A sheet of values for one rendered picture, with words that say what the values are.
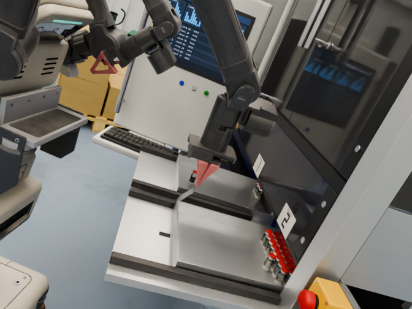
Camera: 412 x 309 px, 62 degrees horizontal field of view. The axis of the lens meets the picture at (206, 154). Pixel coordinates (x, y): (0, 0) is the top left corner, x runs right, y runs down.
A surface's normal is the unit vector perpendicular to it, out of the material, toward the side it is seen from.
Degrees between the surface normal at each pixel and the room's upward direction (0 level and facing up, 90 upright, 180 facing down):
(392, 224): 90
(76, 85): 90
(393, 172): 90
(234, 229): 0
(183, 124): 90
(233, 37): 109
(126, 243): 0
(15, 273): 0
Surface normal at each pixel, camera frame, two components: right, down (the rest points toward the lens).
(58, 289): 0.36, -0.87
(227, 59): -0.12, 0.58
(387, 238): 0.07, 0.39
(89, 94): 0.28, 0.45
